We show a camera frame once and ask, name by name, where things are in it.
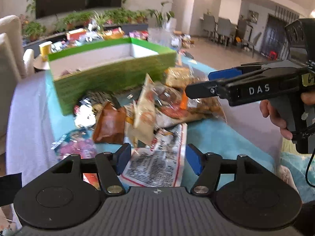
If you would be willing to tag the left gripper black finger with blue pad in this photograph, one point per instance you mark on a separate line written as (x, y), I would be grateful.
(239, 72)
(109, 167)
(207, 167)

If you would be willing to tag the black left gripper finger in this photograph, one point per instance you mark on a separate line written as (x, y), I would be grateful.
(200, 90)

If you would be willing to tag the blue pink orange snack packet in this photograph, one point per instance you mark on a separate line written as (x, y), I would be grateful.
(75, 142)

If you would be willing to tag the person's right hand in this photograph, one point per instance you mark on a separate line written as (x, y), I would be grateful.
(268, 110)

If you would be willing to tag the clear bag of pastries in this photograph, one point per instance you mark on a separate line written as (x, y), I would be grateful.
(184, 96)

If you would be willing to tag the brown snack pouch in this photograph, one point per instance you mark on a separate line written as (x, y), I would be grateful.
(110, 125)

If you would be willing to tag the grey dining chair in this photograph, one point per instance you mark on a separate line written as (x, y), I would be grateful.
(226, 29)

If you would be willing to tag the white red printed snack bag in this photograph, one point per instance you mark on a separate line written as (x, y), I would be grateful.
(161, 164)

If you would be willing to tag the black white striped snack packet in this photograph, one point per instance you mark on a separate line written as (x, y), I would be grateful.
(88, 108)

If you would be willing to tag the beige snack packet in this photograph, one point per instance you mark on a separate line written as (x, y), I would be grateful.
(144, 115)

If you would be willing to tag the clear glass pitcher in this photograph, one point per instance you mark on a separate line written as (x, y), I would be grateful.
(161, 37)

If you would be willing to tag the green cardboard box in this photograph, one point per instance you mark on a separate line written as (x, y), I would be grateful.
(111, 65)

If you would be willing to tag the white tablecloth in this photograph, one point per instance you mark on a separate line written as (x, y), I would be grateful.
(29, 133)

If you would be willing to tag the white round side table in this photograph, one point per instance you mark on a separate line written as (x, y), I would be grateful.
(40, 65)

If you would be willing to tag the yellow cylindrical can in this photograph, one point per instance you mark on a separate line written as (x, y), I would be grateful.
(45, 50)

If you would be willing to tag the orange tissue box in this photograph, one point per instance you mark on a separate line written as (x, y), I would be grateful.
(75, 34)

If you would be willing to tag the cream sofa armchair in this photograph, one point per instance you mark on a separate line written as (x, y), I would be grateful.
(15, 65)

